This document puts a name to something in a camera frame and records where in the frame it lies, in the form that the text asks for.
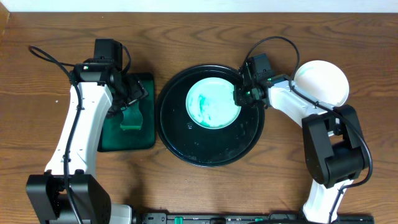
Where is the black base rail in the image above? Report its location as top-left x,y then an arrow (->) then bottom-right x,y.
141,212 -> 375,224

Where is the round black tray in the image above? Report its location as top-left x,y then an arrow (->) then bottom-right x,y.
155,65 -> 265,167

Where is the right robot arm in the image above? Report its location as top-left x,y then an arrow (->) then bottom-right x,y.
234,54 -> 370,223

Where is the right black cable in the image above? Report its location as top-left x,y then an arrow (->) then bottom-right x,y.
241,35 -> 373,224

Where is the black rectangular water tray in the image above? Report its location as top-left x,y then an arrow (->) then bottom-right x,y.
98,73 -> 155,152

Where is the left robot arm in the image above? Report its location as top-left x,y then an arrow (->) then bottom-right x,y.
25,39 -> 149,224

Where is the green sponge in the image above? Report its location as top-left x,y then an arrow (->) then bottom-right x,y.
120,103 -> 143,131

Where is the white plate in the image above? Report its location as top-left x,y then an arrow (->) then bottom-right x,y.
185,77 -> 241,129
294,60 -> 349,106

